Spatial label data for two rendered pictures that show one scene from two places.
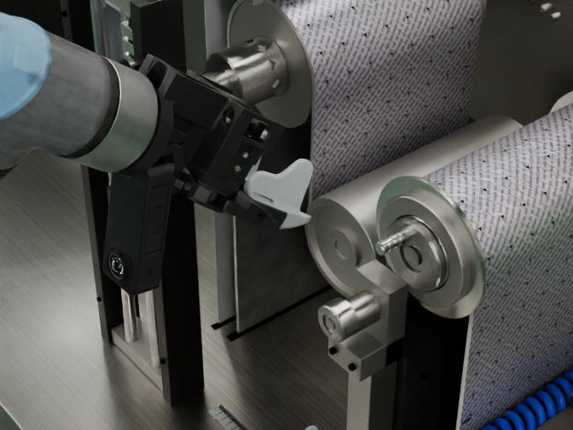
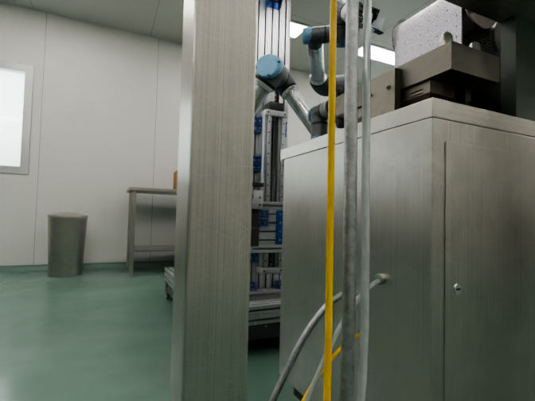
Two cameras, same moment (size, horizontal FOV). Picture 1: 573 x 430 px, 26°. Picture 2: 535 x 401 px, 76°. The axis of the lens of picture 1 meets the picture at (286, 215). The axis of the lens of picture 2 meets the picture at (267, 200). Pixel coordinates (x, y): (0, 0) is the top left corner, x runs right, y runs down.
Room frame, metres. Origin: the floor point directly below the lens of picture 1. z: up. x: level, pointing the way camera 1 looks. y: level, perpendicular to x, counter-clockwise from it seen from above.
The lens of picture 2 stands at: (0.75, -1.35, 0.66)
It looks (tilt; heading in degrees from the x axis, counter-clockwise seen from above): 2 degrees up; 104
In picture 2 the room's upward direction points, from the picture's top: 2 degrees clockwise
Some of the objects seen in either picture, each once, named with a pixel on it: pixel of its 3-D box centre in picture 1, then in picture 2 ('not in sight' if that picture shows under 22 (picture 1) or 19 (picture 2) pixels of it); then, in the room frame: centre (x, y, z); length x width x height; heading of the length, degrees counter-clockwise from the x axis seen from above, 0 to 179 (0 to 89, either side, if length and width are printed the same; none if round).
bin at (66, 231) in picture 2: not in sight; (67, 243); (-2.06, 1.60, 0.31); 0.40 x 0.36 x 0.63; 129
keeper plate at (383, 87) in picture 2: not in sight; (381, 96); (0.82, -0.44, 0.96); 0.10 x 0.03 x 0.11; 129
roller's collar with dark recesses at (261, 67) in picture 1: (246, 74); not in sight; (1.10, 0.04, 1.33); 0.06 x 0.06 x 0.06; 39
